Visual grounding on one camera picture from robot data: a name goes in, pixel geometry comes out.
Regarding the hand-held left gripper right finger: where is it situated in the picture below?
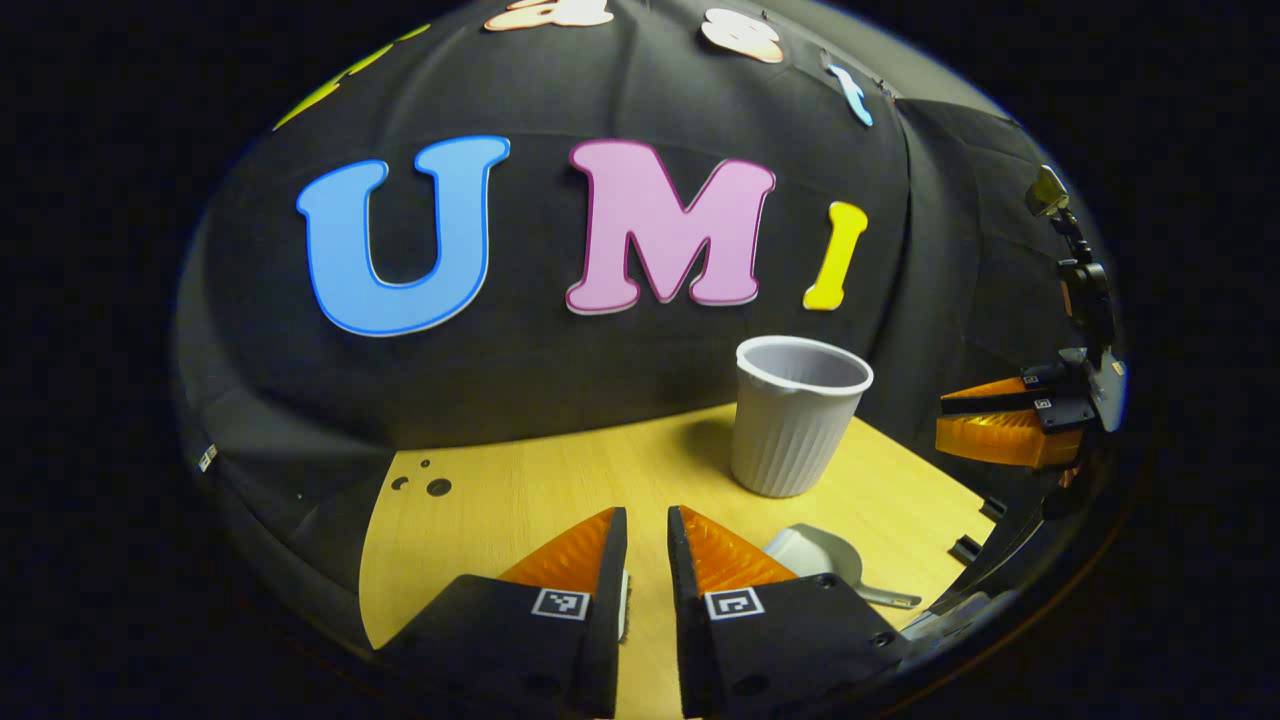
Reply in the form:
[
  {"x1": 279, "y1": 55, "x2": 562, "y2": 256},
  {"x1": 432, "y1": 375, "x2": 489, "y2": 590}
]
[{"x1": 667, "y1": 505, "x2": 911, "y2": 720}]

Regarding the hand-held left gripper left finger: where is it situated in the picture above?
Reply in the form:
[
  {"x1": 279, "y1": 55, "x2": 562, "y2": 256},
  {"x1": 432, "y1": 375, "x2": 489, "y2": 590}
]
[{"x1": 375, "y1": 506, "x2": 629, "y2": 720}]

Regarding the grey plastic dustpan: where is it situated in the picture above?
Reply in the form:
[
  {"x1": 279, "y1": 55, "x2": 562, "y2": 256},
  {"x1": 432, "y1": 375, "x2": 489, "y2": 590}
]
[{"x1": 763, "y1": 523, "x2": 923, "y2": 611}]

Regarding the white ribbed garbage bin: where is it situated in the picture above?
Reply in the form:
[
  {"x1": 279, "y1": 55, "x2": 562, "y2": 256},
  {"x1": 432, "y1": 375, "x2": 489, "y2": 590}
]
[{"x1": 730, "y1": 335, "x2": 875, "y2": 499}]

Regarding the wooden desktop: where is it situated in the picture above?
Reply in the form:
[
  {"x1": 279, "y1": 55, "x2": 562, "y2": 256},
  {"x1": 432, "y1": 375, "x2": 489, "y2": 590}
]
[{"x1": 358, "y1": 402, "x2": 1001, "y2": 720}]

